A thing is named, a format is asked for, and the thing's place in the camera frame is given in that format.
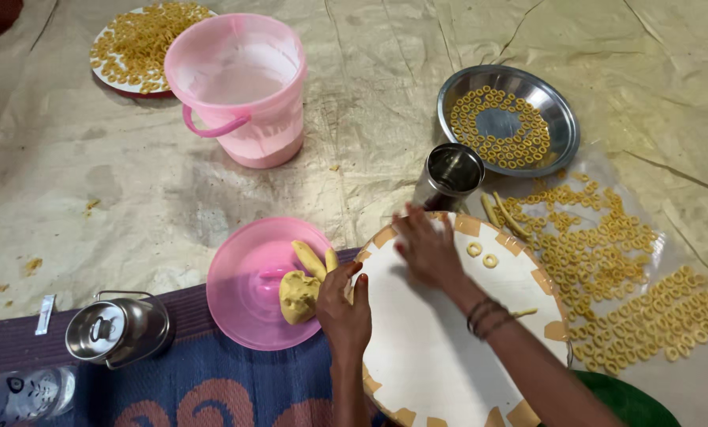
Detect person's left hand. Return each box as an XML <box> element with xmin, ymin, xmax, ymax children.
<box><xmin>315</xmin><ymin>261</ymin><xmax>372</xmax><ymax>358</ymax></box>

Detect person's right hand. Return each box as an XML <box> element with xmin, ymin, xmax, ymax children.
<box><xmin>392</xmin><ymin>204</ymin><xmax>469</xmax><ymax>295</ymax></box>

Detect yellow dough lump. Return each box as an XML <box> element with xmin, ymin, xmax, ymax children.
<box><xmin>278</xmin><ymin>270</ymin><xmax>323</xmax><ymax>326</ymax></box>

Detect steel tumbler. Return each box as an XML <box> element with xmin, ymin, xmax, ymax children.
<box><xmin>411</xmin><ymin>143</ymin><xmax>486</xmax><ymax>213</ymax></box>

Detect short yellow dough strip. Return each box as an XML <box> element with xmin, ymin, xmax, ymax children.
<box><xmin>480</xmin><ymin>193</ymin><xmax>502</xmax><ymax>230</ymax></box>

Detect long yellow dough strip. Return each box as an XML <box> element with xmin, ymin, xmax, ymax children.
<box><xmin>493</xmin><ymin>191</ymin><xmax>533</xmax><ymax>240</ymax></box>

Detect thick yellow dough roll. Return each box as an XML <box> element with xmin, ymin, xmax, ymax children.
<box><xmin>292</xmin><ymin>240</ymin><xmax>329</xmax><ymax>283</ymax></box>

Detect round white taped board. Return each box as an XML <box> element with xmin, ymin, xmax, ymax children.
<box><xmin>354</xmin><ymin>211</ymin><xmax>572</xmax><ymax>427</ymax></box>

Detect dough rings in steel bowl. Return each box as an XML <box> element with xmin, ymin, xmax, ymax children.
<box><xmin>449</xmin><ymin>86</ymin><xmax>552</xmax><ymax>170</ymax></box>

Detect beige tarpaulin sheet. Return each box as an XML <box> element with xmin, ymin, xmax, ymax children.
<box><xmin>0</xmin><ymin>0</ymin><xmax>708</xmax><ymax>427</ymax></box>

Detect pink plastic lid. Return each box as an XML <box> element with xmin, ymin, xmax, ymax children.
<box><xmin>206</xmin><ymin>216</ymin><xmax>337</xmax><ymax>352</ymax></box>

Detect steel bowl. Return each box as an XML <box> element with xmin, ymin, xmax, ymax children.
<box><xmin>436</xmin><ymin>64</ymin><xmax>581</xmax><ymax>178</ymax></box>

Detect spread of yellow dough rings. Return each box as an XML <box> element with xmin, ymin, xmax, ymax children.
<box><xmin>496</xmin><ymin>171</ymin><xmax>708</xmax><ymax>378</ymax></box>

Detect pink plastic bucket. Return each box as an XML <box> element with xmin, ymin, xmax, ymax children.
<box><xmin>163</xmin><ymin>13</ymin><xmax>309</xmax><ymax>170</ymax></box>

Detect clear plastic sheet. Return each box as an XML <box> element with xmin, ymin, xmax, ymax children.
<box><xmin>466</xmin><ymin>148</ymin><xmax>678</xmax><ymax>371</ymax></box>

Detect blue purple woven mat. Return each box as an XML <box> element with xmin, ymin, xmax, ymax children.
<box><xmin>0</xmin><ymin>248</ymin><xmax>390</xmax><ymax>427</ymax></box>

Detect green round thing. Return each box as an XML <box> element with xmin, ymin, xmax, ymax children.
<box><xmin>570</xmin><ymin>370</ymin><xmax>683</xmax><ymax>427</ymax></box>

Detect steel lidded can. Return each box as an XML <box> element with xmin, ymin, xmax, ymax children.
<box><xmin>65</xmin><ymin>290</ymin><xmax>172</xmax><ymax>371</ymax></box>

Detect heap of rings on plate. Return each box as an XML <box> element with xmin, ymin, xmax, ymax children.
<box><xmin>90</xmin><ymin>2</ymin><xmax>214</xmax><ymax>95</ymax></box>

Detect round white plate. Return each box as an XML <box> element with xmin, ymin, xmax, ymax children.
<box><xmin>89</xmin><ymin>3</ymin><xmax>219</xmax><ymax>99</ymax></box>

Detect small white sachet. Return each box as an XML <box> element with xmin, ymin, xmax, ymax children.
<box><xmin>35</xmin><ymin>294</ymin><xmax>56</xmax><ymax>336</ymax></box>

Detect clear plastic bottle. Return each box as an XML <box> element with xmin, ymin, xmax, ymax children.
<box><xmin>0</xmin><ymin>366</ymin><xmax>78</xmax><ymax>427</ymax></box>

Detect dark thread wrist bracelets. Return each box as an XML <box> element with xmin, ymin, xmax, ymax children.
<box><xmin>466</xmin><ymin>297</ymin><xmax>516</xmax><ymax>342</ymax></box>

